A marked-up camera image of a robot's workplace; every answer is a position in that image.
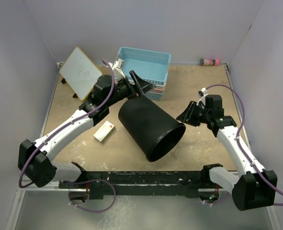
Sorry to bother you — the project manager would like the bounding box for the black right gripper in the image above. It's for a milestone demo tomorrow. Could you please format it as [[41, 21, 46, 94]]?
[[177, 101, 211, 127]]

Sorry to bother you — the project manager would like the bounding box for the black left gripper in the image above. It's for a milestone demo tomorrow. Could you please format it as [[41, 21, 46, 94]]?
[[105, 71, 155, 107]]

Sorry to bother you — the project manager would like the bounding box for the pink perforated basket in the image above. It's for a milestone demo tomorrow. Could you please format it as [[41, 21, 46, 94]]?
[[152, 83, 166, 93]]

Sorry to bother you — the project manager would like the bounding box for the light blue perforated basket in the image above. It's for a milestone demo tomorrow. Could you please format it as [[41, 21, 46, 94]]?
[[114, 47, 171, 86]]

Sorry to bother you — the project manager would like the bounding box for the large black plastic bucket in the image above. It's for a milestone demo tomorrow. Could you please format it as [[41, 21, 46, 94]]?
[[118, 96, 186, 162]]

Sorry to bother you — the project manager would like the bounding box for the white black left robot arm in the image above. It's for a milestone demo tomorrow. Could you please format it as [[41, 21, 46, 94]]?
[[18, 70, 155, 188]]

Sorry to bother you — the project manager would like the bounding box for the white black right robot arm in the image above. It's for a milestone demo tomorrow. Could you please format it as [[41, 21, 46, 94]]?
[[176, 94, 277, 211]]

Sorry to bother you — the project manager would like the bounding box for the bottom blue perforated basket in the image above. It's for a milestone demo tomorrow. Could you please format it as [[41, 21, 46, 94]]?
[[145, 89, 165, 101]]

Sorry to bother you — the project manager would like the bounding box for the pink colourful bottle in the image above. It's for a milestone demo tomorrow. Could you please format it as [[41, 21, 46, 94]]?
[[200, 58, 220, 66]]

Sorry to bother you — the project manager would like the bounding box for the white cardboard box red logo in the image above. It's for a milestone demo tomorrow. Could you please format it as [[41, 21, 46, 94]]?
[[93, 121, 115, 142]]

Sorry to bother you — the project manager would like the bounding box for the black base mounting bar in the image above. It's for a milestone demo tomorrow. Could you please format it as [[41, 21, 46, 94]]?
[[59, 169, 218, 200]]

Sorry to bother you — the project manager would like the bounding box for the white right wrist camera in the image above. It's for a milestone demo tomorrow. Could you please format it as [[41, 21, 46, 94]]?
[[197, 88, 208, 108]]

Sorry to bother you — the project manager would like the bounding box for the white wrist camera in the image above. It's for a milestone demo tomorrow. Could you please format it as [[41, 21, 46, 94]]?
[[197, 88, 208, 108], [108, 58, 125, 80]]

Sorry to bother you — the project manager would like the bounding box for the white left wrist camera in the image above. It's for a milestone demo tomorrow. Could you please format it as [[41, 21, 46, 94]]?
[[108, 58, 125, 80]]

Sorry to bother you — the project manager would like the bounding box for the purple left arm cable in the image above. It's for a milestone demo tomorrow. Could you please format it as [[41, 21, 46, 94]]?
[[18, 59, 117, 188]]

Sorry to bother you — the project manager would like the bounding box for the small whiteboard yellow frame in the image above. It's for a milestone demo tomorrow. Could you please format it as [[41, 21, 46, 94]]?
[[60, 46, 102, 101]]

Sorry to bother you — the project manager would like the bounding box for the aluminium table edge rail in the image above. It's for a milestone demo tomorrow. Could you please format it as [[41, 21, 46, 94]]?
[[4, 62, 65, 230]]

